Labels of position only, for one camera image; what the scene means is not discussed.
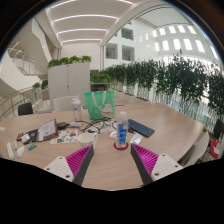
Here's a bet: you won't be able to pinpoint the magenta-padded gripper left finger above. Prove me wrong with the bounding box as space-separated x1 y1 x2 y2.
43 143 95 187

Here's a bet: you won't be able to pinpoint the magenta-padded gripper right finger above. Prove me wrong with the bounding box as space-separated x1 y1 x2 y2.
130 143 184 186

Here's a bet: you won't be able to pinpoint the clear blue-labelled water bottle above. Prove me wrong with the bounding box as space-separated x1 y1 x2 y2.
115 111 129 149

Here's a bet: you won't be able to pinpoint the colourful sticker sheet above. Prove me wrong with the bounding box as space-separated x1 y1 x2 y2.
49 129 79 145

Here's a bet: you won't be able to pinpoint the white plastic chair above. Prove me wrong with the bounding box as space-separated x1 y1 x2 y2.
179 130 211 168

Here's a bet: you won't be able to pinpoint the white tissue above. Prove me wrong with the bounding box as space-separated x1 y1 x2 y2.
129 133 144 145

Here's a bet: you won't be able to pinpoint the tablet with printed cover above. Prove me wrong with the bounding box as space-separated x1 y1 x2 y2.
36 118 59 143

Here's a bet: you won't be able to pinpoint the black notebook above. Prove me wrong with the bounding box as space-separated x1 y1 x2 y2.
18 129 39 145

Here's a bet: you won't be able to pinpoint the black power adapter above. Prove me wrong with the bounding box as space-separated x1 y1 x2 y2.
56 121 71 131

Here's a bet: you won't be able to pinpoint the white power adapter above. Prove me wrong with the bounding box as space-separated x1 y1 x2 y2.
69 121 83 129

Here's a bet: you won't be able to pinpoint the white ribbed block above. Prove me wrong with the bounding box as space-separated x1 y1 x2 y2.
20 133 32 144

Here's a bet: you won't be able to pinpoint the flat round red coaster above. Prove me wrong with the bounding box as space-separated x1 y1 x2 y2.
113 141 130 151

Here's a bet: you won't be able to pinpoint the white power strip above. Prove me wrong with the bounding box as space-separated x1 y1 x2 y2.
6 141 16 161

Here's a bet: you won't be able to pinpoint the red box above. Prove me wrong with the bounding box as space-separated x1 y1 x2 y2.
209 139 223 159

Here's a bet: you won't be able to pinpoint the clear shaker bottle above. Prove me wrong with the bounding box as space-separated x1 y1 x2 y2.
70 94 83 123

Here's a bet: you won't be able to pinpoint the black chair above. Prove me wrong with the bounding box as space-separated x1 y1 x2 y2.
213 118 224 139
17 102 34 117

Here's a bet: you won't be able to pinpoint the potted green plants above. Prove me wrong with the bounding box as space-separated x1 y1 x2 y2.
32 79 50 101

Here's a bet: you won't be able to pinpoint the wooden-topped glass railing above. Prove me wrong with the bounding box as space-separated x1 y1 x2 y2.
0 86 38 119

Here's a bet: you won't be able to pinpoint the white cabinet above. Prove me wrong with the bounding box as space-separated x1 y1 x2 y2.
47 62 92 108

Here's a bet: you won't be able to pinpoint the tall green plant hedge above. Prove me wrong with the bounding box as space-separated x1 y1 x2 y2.
99 49 224 123

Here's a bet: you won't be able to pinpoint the brown planter with plants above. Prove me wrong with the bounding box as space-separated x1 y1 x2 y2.
89 73 113 93

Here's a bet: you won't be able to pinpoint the low green shrub row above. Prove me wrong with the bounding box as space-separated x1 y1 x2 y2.
46 55 93 69

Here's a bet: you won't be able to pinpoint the ceiling light strips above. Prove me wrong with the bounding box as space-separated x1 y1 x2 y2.
49 0 134 44

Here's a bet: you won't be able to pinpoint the black cables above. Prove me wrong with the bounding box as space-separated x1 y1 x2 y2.
78 118 118 134

